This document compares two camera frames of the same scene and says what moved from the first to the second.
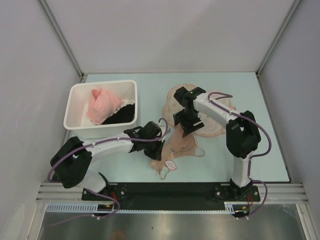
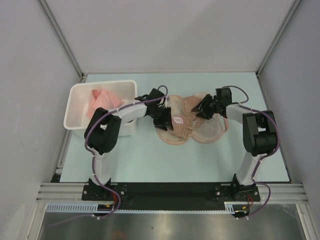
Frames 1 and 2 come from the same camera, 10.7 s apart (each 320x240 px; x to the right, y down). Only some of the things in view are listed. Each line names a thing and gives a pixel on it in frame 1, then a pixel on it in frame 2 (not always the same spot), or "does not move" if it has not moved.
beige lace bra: (176, 144) → (187, 125)
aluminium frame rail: (277, 194) does not move
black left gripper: (157, 154) → (166, 121)
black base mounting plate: (171, 196) does not move
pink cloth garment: (103, 105) does not move
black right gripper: (187, 127) → (203, 105)
